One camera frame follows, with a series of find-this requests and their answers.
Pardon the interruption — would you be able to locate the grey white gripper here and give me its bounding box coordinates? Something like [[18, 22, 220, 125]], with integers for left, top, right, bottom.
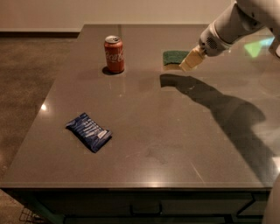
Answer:
[[179, 22, 233, 72]]

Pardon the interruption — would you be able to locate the dark cabinet drawer with handle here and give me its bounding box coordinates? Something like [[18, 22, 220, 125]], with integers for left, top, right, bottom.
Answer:
[[37, 192, 252, 217]]

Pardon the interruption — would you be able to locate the red Coca-Cola can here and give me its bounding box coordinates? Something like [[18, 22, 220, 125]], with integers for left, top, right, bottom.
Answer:
[[104, 35, 124, 74]]

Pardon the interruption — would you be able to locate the blue snack packet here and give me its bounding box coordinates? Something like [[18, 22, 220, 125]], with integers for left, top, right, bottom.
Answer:
[[66, 113, 112, 153]]

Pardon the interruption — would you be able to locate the wire rack on floor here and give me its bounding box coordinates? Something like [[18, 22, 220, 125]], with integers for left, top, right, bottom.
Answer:
[[19, 207, 46, 224]]

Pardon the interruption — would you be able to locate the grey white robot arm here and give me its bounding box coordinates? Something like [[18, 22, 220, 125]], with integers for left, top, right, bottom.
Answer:
[[179, 0, 280, 72]]

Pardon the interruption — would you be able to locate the green and yellow sponge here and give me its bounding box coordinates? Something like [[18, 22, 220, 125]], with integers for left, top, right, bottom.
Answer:
[[163, 50, 189, 70]]

